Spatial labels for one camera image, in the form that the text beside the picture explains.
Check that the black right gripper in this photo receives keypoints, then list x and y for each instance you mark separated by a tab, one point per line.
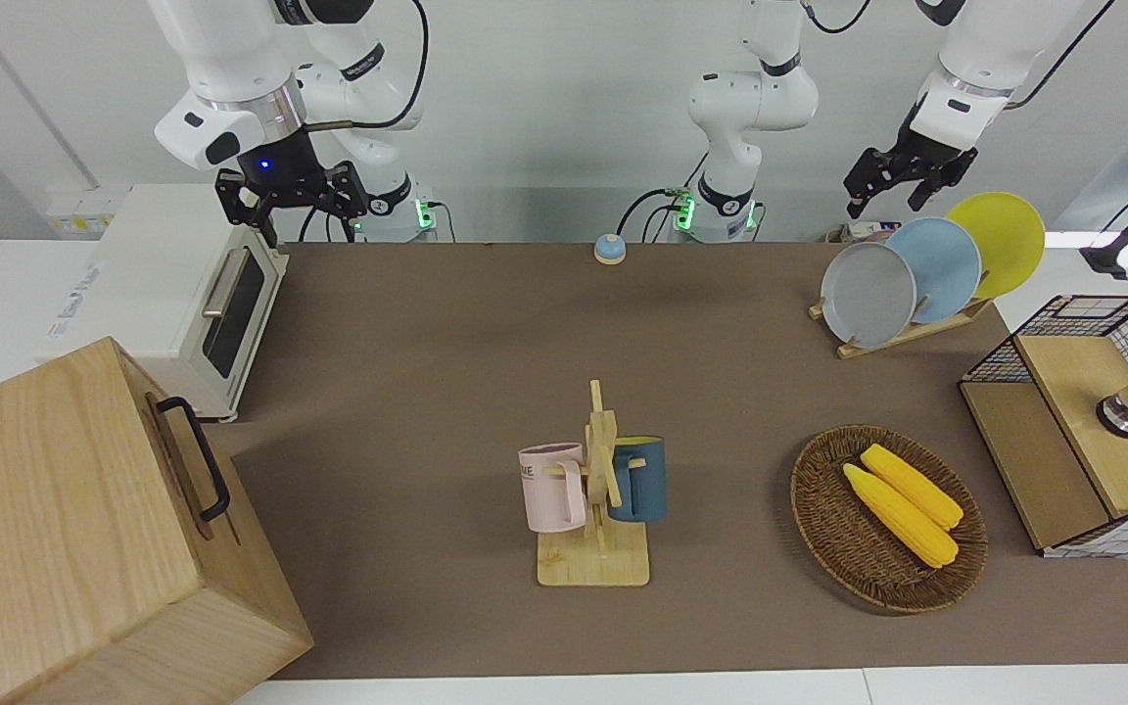
275	162

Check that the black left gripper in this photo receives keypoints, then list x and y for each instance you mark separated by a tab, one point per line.
931	147

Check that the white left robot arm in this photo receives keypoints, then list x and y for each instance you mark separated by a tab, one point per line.
755	98

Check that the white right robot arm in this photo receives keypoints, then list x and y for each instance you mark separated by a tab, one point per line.
231	59

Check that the light blue plate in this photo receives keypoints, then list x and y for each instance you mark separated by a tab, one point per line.
946	264

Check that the gray plate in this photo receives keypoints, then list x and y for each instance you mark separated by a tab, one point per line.
868	294

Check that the yellow plate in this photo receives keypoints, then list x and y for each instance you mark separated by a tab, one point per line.
1010	235

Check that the low wooden plate rack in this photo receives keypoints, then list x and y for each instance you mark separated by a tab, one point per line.
877	345

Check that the white power strip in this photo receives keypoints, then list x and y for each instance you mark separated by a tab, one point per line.
863	232

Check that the white toaster oven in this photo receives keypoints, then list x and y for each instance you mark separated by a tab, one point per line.
153	274

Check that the brown table mat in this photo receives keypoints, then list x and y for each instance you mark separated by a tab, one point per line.
427	392

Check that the small blue bell button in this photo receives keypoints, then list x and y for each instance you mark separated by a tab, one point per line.
609	250

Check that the yellow corn cob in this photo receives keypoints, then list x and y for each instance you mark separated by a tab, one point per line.
902	519
916	485

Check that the brown wicker basket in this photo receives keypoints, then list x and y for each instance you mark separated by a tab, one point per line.
848	548

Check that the pink mug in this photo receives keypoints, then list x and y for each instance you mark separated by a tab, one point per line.
549	499

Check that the dark blue mug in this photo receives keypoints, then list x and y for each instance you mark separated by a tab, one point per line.
644	485

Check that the wooden mug tree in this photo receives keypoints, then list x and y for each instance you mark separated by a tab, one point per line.
593	566

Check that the white wall socket strip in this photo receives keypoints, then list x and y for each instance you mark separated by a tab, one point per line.
79	217

